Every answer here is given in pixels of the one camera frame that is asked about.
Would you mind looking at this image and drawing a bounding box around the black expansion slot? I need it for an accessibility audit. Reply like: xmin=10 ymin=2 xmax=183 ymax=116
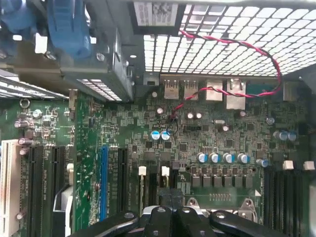
xmin=117 ymin=147 xmax=128 ymax=213
xmin=28 ymin=144 xmax=44 ymax=237
xmin=51 ymin=145 xmax=67 ymax=191

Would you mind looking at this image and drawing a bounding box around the red black twisted wire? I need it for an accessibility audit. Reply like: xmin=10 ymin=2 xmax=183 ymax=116
xmin=166 ymin=29 xmax=282 ymax=139

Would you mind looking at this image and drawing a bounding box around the tall silver rear port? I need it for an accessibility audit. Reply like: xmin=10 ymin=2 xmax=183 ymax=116
xmin=226 ymin=78 xmax=247 ymax=111

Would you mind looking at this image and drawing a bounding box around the black rear port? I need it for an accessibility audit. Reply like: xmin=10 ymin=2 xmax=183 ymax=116
xmin=142 ymin=73 xmax=160 ymax=87

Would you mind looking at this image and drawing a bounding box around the blue expansion slot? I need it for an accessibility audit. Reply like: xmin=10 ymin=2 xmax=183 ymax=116
xmin=99 ymin=145 xmax=109 ymax=222

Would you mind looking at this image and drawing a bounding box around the teal rear port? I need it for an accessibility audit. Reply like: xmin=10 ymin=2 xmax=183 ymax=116
xmin=246 ymin=82 xmax=279 ymax=96

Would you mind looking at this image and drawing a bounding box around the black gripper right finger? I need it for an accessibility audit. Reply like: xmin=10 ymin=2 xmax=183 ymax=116
xmin=172 ymin=189 xmax=289 ymax=237

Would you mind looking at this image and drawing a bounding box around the RAM slot white latch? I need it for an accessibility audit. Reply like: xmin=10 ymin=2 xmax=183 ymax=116
xmin=303 ymin=160 xmax=316 ymax=237
xmin=138 ymin=165 xmax=147 ymax=210
xmin=159 ymin=165 xmax=171 ymax=178
xmin=283 ymin=160 xmax=294 ymax=237

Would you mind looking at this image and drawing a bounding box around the metal socket cover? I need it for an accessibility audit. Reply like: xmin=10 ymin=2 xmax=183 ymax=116
xmin=185 ymin=197 xmax=257 ymax=219

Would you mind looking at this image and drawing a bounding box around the green motherboard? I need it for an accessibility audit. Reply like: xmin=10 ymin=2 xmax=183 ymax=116
xmin=0 ymin=93 xmax=316 ymax=237

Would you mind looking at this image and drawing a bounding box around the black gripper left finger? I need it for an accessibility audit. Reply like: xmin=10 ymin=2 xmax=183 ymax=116
xmin=71 ymin=189 xmax=174 ymax=237

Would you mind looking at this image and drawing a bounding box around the white expansion slot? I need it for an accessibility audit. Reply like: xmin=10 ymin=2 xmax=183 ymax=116
xmin=0 ymin=138 xmax=22 ymax=237

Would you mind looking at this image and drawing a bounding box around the black open PC case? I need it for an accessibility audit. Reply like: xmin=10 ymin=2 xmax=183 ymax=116
xmin=0 ymin=0 xmax=316 ymax=104

